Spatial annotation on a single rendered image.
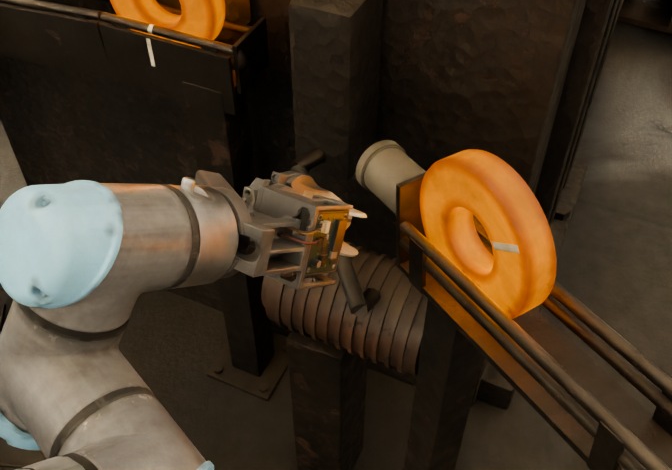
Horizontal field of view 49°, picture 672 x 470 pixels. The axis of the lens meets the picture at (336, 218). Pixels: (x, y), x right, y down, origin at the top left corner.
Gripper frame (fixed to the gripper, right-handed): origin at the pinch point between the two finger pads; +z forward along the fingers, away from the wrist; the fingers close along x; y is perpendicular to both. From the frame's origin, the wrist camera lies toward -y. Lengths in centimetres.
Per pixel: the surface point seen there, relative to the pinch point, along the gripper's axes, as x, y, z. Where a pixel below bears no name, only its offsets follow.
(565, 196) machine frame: -1, -10, 102
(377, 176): 4.6, 0.8, 4.7
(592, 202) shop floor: -2, -7, 115
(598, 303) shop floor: -19, 6, 93
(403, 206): 2.9, 6.1, 2.0
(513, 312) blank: -2.7, 19.7, 0.8
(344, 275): -7.6, -2.1, 7.5
